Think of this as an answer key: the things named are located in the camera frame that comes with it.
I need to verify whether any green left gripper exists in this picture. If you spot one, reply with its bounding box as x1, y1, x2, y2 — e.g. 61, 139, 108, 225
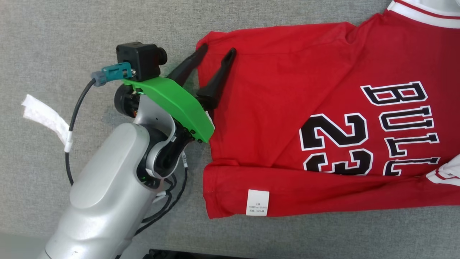
122, 44, 237, 144

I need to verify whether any red Bulls basketball jersey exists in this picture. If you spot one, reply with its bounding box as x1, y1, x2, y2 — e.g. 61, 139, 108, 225
196, 0, 460, 219

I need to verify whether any white fabric tape tag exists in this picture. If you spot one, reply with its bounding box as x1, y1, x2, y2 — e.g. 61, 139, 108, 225
22, 94, 74, 153

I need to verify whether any teal left camera connector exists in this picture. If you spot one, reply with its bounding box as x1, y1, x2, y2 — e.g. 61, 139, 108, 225
92, 62, 133, 87

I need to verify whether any black left arm cable bundle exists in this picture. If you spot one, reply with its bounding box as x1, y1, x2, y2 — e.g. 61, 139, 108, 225
135, 151, 189, 236

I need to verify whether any black left camera cable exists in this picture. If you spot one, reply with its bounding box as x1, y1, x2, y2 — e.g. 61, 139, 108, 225
65, 79, 97, 186

